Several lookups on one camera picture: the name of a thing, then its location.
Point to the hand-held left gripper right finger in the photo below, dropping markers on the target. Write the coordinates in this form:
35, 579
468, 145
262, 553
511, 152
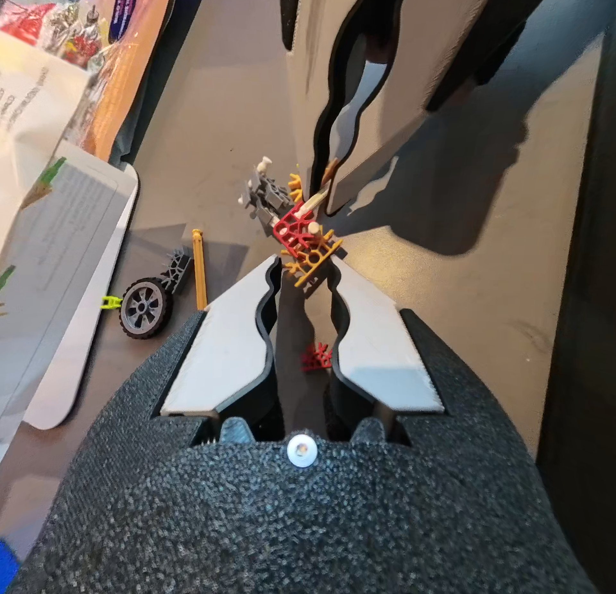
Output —
380, 353

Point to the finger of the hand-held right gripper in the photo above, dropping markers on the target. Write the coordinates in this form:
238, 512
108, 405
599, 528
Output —
414, 74
313, 98

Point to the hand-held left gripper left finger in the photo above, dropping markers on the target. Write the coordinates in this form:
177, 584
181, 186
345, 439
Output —
226, 353

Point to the red toy connector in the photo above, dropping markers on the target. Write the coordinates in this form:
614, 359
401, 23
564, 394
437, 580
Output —
293, 233
317, 358

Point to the red and yellow connector assembly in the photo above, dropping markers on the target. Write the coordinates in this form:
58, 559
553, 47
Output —
313, 261
315, 196

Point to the long yellow toy rod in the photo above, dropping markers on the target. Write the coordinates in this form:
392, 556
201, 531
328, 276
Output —
199, 271

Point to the black toy wheel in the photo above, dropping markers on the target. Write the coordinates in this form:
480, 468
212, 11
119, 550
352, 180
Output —
142, 310

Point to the lime green toy clip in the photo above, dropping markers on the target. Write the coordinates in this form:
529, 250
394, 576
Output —
109, 303

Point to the dark flat folder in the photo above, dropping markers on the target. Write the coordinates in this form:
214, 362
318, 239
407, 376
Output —
159, 83

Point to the orange toy package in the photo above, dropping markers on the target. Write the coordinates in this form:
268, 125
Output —
130, 74

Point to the grey printed instruction sheet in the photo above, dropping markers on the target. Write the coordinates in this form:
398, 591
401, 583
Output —
62, 228

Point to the white paper sheet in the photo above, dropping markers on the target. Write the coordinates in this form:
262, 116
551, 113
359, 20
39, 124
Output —
33, 112

